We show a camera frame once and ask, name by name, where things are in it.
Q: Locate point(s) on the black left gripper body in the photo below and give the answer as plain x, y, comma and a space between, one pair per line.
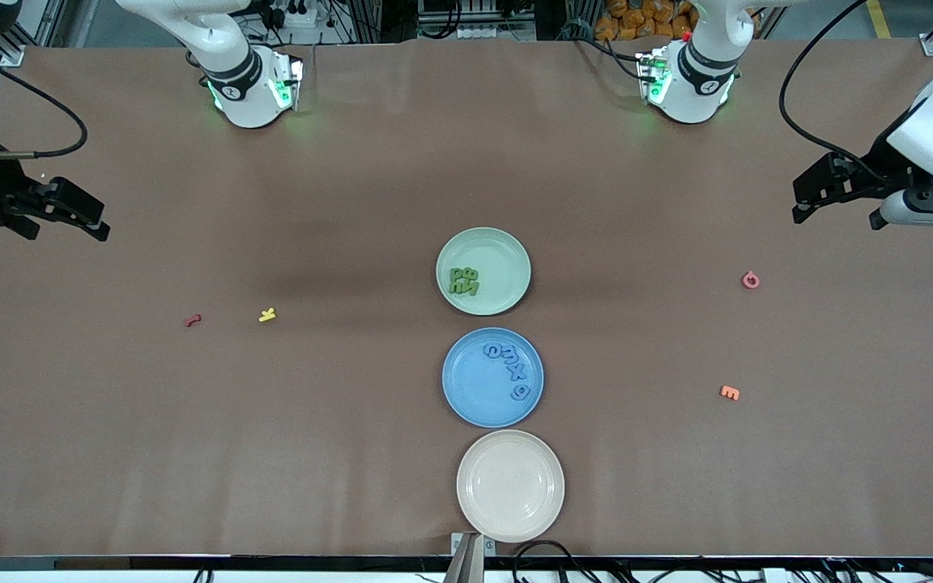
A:
874, 172

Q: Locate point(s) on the orange foam letter E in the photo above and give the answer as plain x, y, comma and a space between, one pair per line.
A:
730, 393

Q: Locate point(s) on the blue foam letter X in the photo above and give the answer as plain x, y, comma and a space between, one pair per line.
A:
517, 372

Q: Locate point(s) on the blue foam letter M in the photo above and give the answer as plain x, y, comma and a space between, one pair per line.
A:
508, 355

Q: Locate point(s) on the green foam letter N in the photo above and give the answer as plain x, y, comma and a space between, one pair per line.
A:
471, 287

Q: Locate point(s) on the blue foam letter C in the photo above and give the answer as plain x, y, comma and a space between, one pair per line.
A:
492, 350

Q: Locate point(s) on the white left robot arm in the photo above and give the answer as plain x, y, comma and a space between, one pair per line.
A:
693, 97

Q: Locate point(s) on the red foam letter G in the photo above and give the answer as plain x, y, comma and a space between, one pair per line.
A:
750, 280

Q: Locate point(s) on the yellow foam letter K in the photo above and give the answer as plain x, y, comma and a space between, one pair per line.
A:
267, 315

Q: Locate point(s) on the pile of orange objects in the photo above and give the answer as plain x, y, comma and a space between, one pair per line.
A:
636, 20

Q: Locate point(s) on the white power strip with plugs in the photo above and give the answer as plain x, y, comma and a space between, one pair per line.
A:
296, 12

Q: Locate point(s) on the light green plate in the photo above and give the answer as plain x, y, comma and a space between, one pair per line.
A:
503, 259

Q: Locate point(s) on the white socket strip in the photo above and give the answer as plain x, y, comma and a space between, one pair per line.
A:
483, 34

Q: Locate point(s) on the blue plate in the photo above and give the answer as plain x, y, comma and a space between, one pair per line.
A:
475, 389

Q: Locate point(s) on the beige plate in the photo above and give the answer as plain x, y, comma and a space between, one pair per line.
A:
510, 486

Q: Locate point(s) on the metal bracket at table edge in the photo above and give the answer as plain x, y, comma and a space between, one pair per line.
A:
466, 559

